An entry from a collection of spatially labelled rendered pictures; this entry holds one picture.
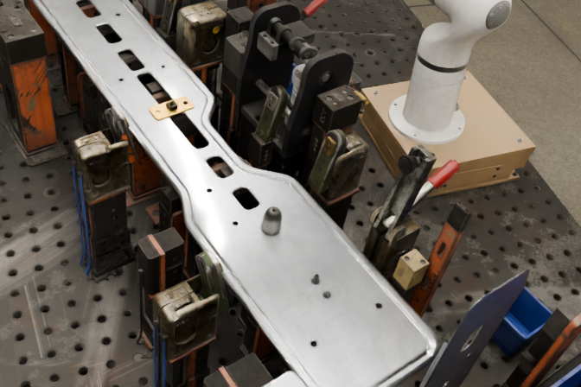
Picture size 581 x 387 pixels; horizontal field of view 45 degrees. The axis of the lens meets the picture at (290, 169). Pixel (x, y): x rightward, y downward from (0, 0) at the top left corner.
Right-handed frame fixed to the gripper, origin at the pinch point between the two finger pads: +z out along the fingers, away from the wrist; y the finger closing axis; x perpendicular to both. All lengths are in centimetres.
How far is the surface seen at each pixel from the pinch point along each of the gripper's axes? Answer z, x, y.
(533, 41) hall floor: 125, -83, -233
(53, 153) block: 59, -29, 20
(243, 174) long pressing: 30.7, 19.2, -1.4
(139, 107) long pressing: 30.3, -4.6, 8.3
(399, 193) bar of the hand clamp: 18.8, 43.0, -15.3
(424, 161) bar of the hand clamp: 10.0, 45.1, -15.8
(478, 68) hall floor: 126, -77, -190
